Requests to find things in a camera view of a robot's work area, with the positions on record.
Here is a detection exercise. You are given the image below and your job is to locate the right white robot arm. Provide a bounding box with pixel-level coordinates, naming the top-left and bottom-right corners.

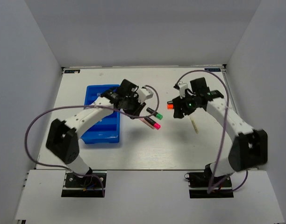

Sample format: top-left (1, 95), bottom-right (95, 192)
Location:
top-left (172, 77), bottom-right (268, 186)

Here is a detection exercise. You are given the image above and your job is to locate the corner label sticker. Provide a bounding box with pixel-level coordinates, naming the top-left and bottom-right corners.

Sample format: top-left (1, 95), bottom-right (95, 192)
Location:
top-left (64, 70), bottom-right (80, 74)
top-left (204, 68), bottom-right (221, 72)

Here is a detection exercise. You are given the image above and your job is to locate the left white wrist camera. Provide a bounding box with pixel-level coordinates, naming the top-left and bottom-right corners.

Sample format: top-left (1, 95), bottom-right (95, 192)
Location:
top-left (136, 86), bottom-right (153, 104)

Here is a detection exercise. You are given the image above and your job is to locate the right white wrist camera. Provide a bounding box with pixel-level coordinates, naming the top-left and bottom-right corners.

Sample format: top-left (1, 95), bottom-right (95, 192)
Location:
top-left (174, 81), bottom-right (188, 98)

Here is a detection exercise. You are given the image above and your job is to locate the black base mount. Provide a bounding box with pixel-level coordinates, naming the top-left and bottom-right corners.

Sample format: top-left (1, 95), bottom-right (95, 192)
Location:
top-left (61, 172), bottom-right (107, 198)
top-left (184, 172), bottom-right (234, 199)

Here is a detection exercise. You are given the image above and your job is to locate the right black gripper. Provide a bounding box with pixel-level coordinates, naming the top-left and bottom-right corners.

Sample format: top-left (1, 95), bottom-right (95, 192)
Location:
top-left (172, 91), bottom-right (198, 119)

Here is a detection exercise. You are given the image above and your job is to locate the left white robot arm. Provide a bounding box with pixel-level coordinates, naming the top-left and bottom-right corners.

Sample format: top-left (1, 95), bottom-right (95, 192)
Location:
top-left (46, 79), bottom-right (153, 186)

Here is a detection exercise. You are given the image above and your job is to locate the orange cap black highlighter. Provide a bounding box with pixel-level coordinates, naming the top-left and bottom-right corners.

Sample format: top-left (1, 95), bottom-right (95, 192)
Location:
top-left (167, 101), bottom-right (174, 110)

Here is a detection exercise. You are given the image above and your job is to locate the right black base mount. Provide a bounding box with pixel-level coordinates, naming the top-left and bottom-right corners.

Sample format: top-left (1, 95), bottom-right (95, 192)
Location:
top-left (184, 172), bottom-right (234, 199)

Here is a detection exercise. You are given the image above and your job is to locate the right corner label sticker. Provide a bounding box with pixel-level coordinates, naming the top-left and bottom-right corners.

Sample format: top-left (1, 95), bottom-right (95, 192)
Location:
top-left (204, 68), bottom-right (221, 72)

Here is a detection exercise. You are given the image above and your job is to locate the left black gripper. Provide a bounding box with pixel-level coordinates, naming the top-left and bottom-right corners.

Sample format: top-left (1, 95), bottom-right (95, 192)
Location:
top-left (123, 94), bottom-right (147, 120)

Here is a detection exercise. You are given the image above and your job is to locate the blue compartment tray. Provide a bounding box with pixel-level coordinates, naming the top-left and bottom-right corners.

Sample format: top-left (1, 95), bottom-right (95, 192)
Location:
top-left (81, 84), bottom-right (120, 144)

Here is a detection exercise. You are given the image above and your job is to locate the left corner label sticker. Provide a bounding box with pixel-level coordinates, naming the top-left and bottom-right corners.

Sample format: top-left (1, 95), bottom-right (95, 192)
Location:
top-left (64, 70), bottom-right (80, 74)

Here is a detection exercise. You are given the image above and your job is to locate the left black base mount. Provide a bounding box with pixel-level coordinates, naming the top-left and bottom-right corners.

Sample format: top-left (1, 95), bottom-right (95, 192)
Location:
top-left (61, 172), bottom-right (107, 198)

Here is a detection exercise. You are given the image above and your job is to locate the cream thin pen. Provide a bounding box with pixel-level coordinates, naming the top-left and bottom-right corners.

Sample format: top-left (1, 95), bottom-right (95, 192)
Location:
top-left (190, 117), bottom-right (199, 134)

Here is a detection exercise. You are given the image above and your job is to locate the pink cap black highlighter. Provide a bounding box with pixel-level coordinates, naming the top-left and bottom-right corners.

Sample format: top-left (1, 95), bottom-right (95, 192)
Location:
top-left (144, 117), bottom-right (161, 130)

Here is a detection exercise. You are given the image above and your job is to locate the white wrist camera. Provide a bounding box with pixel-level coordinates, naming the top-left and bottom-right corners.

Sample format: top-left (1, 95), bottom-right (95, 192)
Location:
top-left (136, 86), bottom-right (153, 104)
top-left (174, 81), bottom-right (188, 98)

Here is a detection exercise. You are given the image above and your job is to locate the pink thin pen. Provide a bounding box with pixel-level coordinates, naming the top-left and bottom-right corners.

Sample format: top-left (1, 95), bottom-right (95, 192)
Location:
top-left (139, 119), bottom-right (155, 129)

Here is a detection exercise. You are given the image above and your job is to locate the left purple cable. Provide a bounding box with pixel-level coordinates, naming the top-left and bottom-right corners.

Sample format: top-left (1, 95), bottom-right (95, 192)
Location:
top-left (24, 85), bottom-right (160, 170)

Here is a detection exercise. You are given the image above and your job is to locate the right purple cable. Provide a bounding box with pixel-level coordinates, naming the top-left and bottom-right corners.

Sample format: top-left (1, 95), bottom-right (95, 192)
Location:
top-left (175, 70), bottom-right (249, 194)

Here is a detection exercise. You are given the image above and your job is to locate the purple cable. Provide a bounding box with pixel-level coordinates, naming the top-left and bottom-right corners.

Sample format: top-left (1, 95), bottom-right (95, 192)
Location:
top-left (175, 70), bottom-right (249, 194)
top-left (24, 85), bottom-right (160, 170)

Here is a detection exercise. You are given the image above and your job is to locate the green cap black highlighter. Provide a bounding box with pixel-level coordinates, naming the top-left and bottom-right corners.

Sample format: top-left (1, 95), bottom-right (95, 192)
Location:
top-left (146, 107), bottom-right (163, 120)

